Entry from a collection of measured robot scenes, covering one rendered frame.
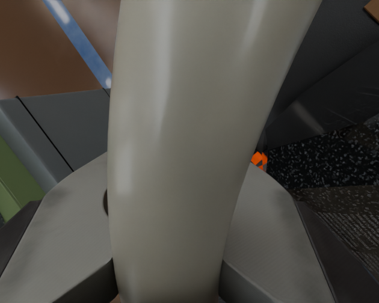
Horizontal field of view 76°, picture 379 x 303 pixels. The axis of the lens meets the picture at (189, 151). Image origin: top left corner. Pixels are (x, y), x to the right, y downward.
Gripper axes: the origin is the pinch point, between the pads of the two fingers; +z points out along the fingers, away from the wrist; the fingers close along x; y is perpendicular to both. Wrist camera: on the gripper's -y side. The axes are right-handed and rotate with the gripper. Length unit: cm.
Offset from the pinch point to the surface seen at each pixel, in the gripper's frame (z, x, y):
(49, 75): 143, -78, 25
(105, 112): 73, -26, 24
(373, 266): 26, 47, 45
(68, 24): 142, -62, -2
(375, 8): 98, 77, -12
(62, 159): 43, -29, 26
